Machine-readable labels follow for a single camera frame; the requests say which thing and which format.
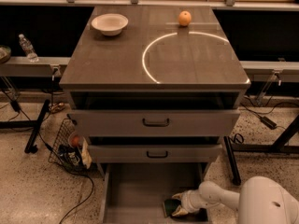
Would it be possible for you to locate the grey bottom drawer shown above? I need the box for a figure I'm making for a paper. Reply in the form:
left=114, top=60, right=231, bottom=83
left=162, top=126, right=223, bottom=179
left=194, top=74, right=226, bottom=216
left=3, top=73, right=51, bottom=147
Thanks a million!
left=99, top=163, right=210, bottom=224

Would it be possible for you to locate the grey drawer cabinet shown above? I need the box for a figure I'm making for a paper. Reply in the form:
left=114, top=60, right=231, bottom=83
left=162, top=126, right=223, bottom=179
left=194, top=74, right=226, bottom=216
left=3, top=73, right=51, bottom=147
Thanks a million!
left=58, top=5, right=251, bottom=182

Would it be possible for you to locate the black table leg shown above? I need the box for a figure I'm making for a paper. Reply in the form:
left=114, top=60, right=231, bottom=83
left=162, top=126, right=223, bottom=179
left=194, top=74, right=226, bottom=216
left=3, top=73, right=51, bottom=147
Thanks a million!
left=224, top=136, right=241, bottom=186
left=24, top=100, right=50, bottom=154

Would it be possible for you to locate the grey top drawer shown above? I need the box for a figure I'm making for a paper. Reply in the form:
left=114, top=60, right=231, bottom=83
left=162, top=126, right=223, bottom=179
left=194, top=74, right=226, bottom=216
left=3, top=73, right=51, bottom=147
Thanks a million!
left=69, top=110, right=240, bottom=137

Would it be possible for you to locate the orange fruit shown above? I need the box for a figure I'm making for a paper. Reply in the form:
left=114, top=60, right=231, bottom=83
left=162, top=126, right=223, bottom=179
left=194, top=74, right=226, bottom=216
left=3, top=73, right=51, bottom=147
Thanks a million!
left=178, top=10, right=192, bottom=27

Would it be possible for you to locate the black wire basket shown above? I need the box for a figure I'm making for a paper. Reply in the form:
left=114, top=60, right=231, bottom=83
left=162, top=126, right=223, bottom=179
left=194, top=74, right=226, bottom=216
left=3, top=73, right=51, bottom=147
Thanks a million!
left=49, top=119, right=91, bottom=172

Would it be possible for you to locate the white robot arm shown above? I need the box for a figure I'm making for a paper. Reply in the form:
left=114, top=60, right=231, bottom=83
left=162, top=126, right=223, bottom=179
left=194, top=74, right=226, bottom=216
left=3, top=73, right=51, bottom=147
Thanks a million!
left=170, top=176, right=299, bottom=224

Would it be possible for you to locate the black power adapter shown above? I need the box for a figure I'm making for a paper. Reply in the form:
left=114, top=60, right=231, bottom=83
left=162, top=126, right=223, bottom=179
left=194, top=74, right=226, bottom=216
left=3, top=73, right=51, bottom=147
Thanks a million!
left=260, top=117, right=277, bottom=130

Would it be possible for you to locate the grey middle drawer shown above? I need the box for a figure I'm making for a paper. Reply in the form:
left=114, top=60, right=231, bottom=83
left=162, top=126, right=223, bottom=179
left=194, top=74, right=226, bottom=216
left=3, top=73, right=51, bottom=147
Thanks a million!
left=89, top=145, right=221, bottom=163

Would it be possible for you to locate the clear plastic water bottle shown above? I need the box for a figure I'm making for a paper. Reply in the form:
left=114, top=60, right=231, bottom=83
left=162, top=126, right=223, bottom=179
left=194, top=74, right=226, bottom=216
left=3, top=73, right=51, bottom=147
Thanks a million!
left=19, top=34, right=39, bottom=63

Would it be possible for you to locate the black floor cable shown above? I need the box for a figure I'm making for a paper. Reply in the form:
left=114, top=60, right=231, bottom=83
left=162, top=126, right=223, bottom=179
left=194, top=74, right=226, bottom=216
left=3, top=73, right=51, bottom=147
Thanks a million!
left=36, top=131, right=95, bottom=224

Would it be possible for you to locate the round dish at left edge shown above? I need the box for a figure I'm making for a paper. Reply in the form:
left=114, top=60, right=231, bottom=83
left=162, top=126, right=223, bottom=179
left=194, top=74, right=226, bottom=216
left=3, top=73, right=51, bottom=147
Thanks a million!
left=0, top=46, right=11, bottom=63

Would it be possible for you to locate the black table leg left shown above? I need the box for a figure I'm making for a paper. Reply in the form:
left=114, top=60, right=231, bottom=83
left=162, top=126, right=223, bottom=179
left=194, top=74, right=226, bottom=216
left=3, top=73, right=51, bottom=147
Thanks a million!
left=24, top=100, right=50, bottom=154

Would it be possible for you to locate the grey drawer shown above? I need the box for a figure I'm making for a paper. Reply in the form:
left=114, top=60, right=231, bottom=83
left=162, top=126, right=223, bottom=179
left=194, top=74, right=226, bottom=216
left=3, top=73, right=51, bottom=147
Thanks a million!
left=89, top=145, right=221, bottom=163
left=69, top=110, right=240, bottom=137
left=99, top=163, right=210, bottom=224

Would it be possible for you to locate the black table leg right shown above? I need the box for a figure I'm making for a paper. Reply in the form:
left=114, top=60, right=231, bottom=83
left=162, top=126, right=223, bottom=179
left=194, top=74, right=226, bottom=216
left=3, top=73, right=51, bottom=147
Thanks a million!
left=224, top=136, right=241, bottom=186

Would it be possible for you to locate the green yellow sponge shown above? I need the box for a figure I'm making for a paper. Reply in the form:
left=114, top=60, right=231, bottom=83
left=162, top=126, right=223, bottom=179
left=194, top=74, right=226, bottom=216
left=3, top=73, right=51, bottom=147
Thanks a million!
left=163, top=199, right=181, bottom=217

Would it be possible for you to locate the white ceramic bowl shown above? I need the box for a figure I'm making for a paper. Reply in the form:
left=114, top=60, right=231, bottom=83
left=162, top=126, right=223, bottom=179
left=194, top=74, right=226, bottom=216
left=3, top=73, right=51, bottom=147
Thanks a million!
left=92, top=13, right=128, bottom=36

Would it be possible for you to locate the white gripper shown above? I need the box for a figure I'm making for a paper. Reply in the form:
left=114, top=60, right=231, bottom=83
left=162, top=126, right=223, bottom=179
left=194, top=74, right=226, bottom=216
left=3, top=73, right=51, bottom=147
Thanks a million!
left=171, top=190, right=206, bottom=217

